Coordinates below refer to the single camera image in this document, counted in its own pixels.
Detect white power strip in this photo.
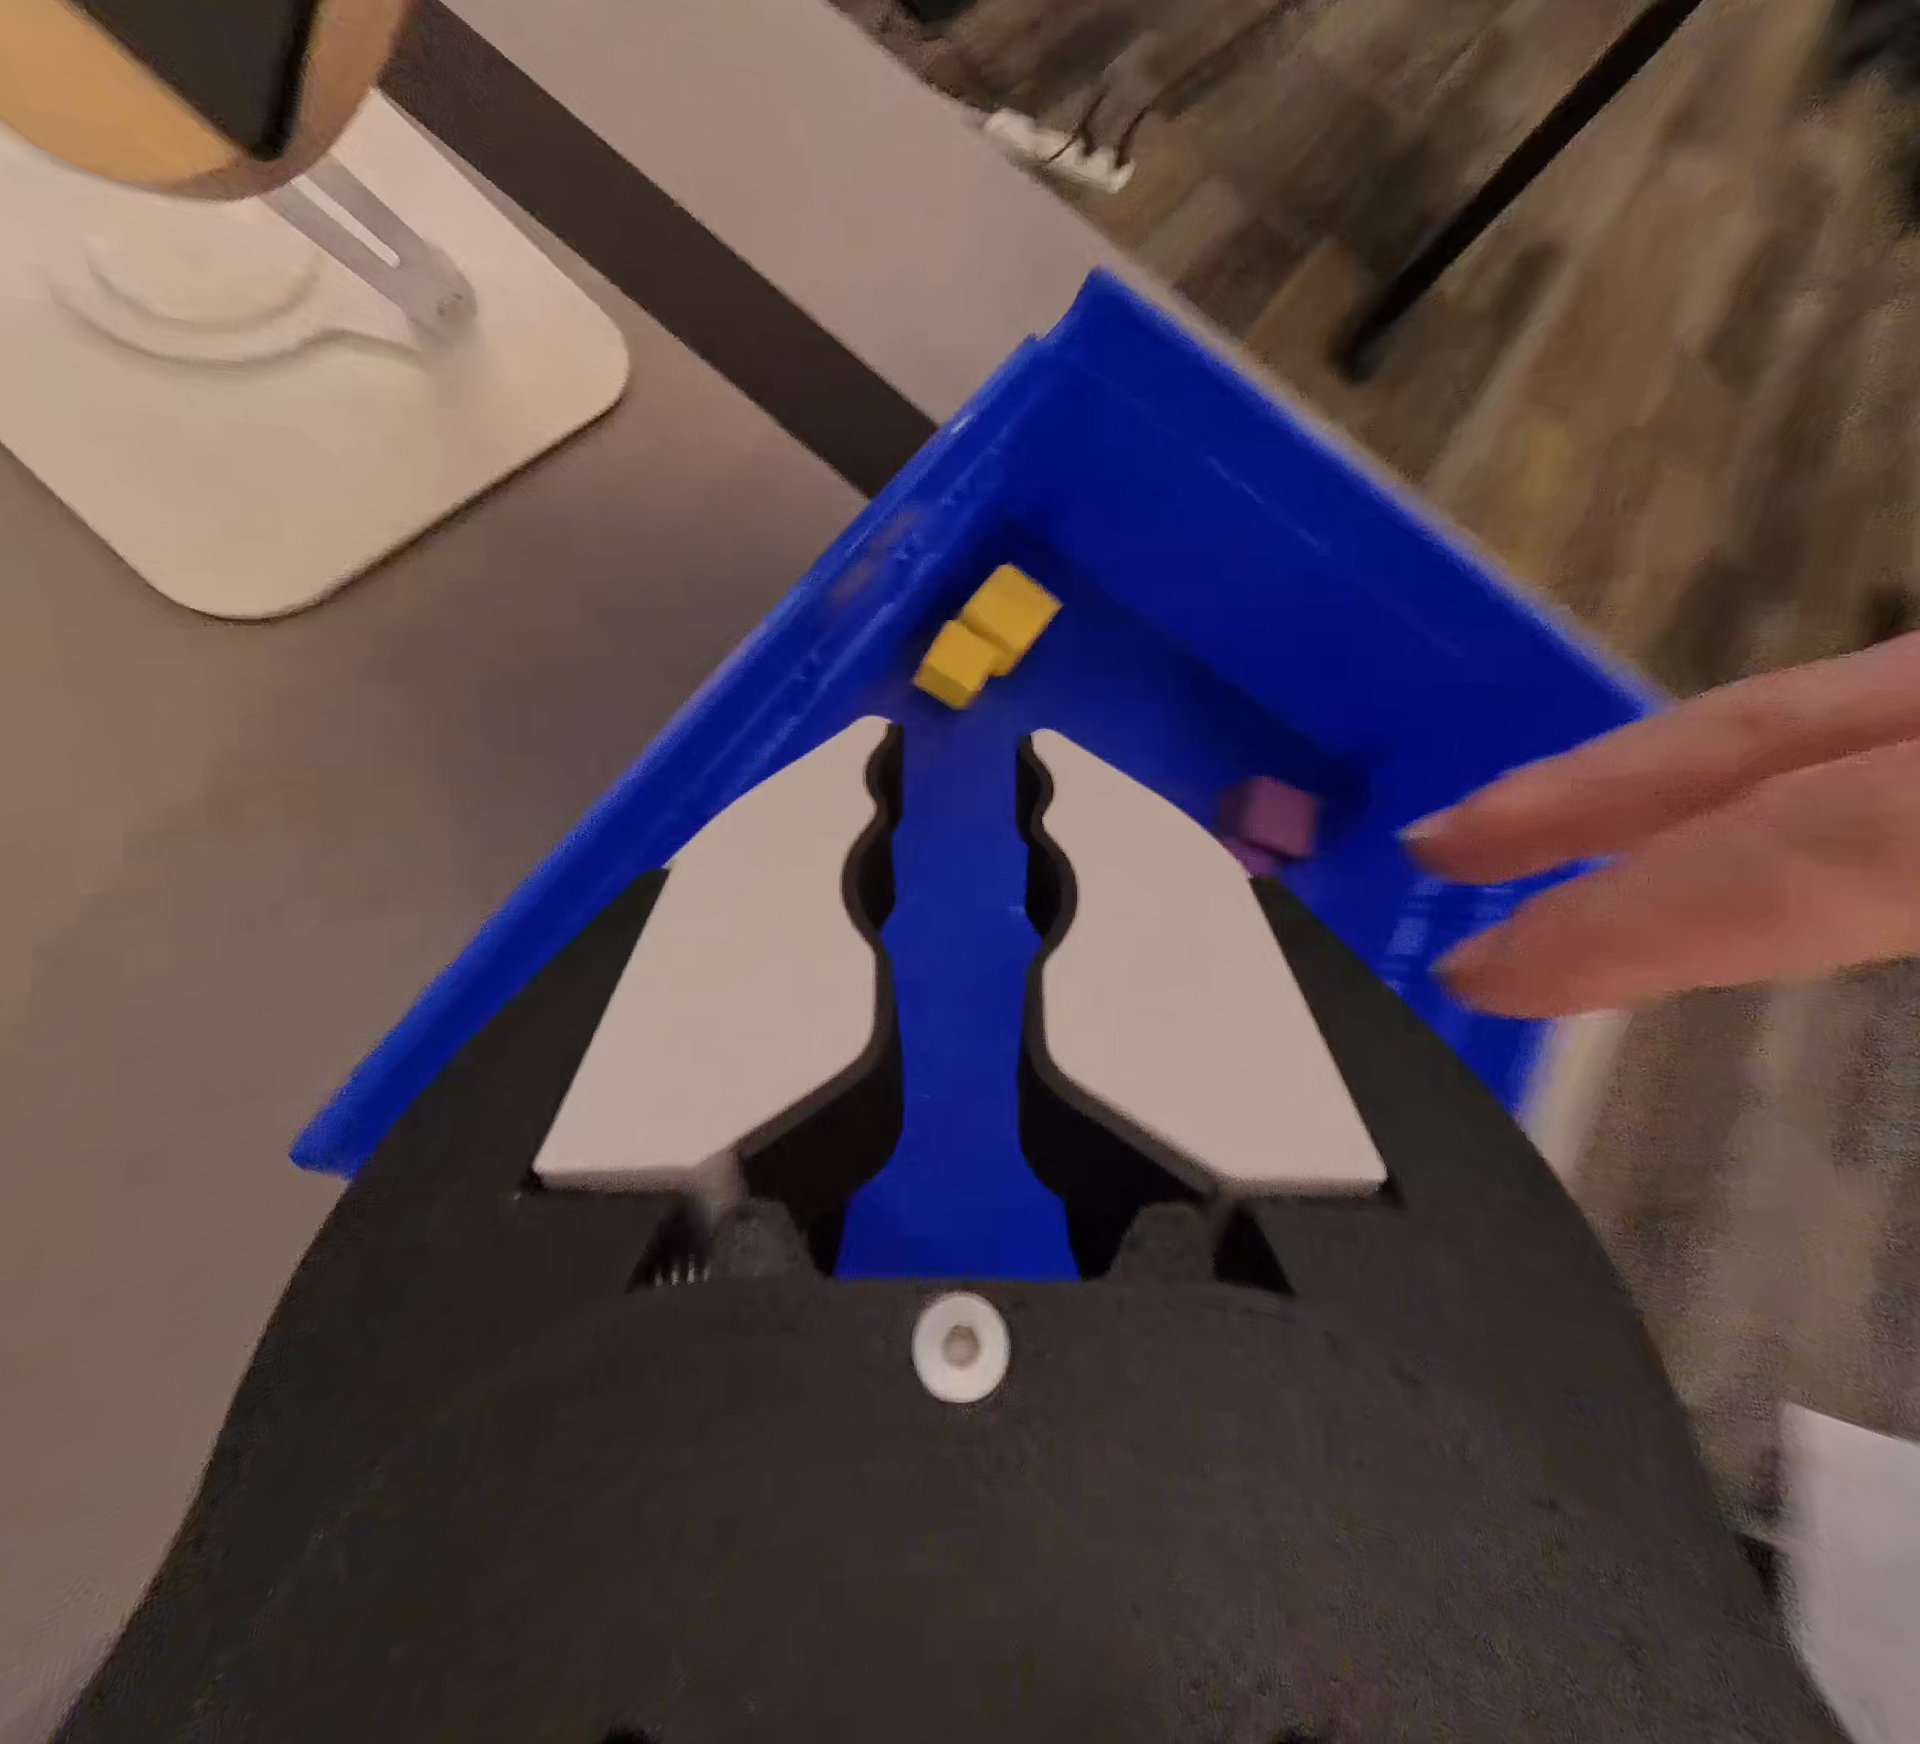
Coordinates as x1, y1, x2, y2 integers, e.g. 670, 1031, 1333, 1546
983, 109, 1136, 192

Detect yellow wooden cube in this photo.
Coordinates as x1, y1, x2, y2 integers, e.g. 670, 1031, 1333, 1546
959, 562, 1064, 657
911, 619, 1011, 708

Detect wooden document stand white base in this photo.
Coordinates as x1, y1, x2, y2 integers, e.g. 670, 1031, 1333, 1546
0, 0, 632, 621

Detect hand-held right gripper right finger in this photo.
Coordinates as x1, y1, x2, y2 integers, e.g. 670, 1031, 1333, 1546
1021, 728, 1392, 1277

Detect blue plastic bin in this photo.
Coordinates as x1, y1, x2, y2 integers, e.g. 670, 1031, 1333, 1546
289, 265, 1667, 1282

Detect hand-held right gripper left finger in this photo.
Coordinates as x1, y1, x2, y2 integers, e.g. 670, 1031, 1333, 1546
532, 716, 906, 1277

